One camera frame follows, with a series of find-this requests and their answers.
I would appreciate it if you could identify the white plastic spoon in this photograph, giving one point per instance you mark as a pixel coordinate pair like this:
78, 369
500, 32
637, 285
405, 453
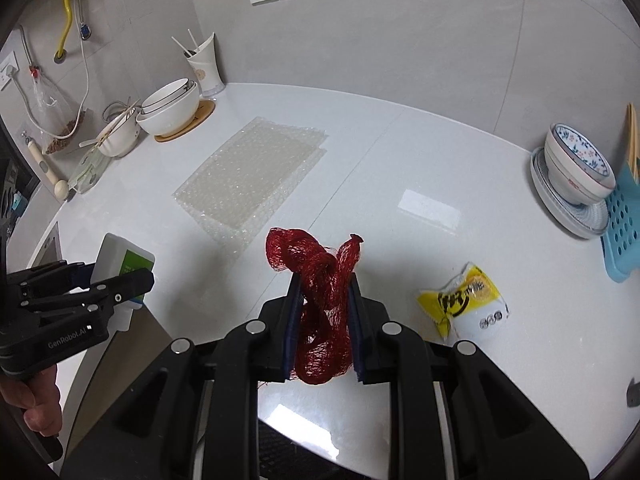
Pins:
89, 143

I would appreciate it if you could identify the blue patterned plate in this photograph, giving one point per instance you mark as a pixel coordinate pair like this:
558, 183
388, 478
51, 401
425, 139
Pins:
565, 210

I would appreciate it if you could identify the clear bubble wrap sheet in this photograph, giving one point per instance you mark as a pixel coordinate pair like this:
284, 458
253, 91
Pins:
250, 175

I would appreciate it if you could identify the yellow white snack packet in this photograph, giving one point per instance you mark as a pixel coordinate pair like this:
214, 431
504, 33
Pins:
465, 300

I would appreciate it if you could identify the white bowl dark rim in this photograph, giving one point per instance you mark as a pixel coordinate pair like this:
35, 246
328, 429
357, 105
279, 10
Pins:
170, 92
170, 117

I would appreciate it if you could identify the clear plastic packet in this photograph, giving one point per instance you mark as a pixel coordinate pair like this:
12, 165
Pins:
87, 170

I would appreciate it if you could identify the red mesh net bag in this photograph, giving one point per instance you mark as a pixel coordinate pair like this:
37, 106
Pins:
320, 320

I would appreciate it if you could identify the round wooden coaster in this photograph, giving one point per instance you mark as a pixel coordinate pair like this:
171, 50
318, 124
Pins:
200, 115

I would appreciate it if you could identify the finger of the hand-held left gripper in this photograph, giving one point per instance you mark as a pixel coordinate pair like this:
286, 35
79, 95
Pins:
47, 275
125, 285

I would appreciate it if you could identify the white utensil holder cup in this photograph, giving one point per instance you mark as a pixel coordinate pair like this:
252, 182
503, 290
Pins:
205, 67

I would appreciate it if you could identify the white chopsticks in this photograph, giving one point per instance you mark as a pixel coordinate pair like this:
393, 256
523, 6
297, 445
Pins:
186, 47

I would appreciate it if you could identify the blue perforated plastic rack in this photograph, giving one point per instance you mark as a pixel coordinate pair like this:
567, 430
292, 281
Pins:
622, 230

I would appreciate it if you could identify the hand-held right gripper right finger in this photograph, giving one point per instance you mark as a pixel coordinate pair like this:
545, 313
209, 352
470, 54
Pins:
356, 330

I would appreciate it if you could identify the white green box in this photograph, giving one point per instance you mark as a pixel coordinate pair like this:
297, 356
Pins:
125, 259

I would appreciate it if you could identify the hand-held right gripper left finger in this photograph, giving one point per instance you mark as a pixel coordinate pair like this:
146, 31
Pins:
292, 330

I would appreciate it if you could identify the floral print bowl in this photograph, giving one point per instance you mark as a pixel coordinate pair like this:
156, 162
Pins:
575, 165

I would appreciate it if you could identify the hanging clear plastic bag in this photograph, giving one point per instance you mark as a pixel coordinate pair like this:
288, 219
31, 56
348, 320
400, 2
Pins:
55, 115

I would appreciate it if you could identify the yellow pipe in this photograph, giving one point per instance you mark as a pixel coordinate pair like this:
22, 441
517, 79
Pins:
65, 15

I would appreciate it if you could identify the person's left hand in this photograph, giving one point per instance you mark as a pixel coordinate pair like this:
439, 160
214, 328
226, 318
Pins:
42, 400

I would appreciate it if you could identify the wooden chopsticks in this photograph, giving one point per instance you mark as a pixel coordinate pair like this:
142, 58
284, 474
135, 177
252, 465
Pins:
120, 120

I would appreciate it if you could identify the white strainer bowl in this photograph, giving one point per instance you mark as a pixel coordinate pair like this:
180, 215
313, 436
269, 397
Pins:
120, 142

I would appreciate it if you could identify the wooden pestle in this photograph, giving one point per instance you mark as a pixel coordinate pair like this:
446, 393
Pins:
50, 172

